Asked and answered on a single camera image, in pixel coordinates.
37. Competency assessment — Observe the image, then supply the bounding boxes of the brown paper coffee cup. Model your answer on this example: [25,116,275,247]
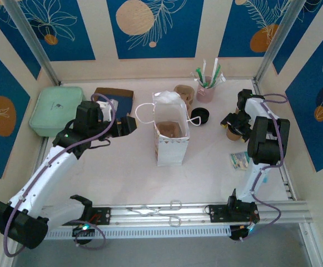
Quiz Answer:
[226,127,242,142]

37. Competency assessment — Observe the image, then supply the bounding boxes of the green drinking straw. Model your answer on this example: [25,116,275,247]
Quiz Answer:
[196,68,206,87]
[211,63,222,87]

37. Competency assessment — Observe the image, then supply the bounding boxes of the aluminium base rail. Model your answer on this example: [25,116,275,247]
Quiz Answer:
[43,200,312,228]

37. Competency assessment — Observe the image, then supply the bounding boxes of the white slotted cable duct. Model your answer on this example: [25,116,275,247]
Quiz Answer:
[43,225,232,240]

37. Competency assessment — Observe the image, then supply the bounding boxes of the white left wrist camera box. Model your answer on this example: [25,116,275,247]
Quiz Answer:
[96,100,119,122]

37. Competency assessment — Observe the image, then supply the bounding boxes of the mint green lunch bag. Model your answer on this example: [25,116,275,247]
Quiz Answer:
[29,86,84,137]

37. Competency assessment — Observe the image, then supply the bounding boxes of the black controller board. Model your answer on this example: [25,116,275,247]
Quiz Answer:
[71,224,96,238]
[230,224,258,242]

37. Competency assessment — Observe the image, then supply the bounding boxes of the pink straw holder cup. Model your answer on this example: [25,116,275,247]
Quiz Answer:
[196,79,215,103]

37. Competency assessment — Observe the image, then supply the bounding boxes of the dark blue napkin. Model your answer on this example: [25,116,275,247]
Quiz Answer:
[105,93,134,115]

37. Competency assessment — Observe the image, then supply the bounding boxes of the metal tongs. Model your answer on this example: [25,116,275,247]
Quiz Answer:
[126,199,183,228]

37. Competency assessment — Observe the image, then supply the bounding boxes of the black plastic cup lid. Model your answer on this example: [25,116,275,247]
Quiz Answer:
[191,107,211,126]

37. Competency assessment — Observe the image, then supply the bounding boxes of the white paper takeout bag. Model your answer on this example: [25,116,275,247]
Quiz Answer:
[135,90,206,167]

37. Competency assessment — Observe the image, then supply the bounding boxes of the green yellow sachet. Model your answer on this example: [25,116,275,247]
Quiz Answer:
[230,151,251,170]

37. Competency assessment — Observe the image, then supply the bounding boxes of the aluminium frame post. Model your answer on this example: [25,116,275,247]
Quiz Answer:
[253,0,309,84]
[2,0,62,86]

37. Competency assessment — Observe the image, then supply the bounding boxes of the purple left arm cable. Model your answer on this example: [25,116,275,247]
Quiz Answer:
[4,93,116,258]

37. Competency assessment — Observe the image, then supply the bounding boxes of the brown cardboard tray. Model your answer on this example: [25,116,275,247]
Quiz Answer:
[94,87,136,117]

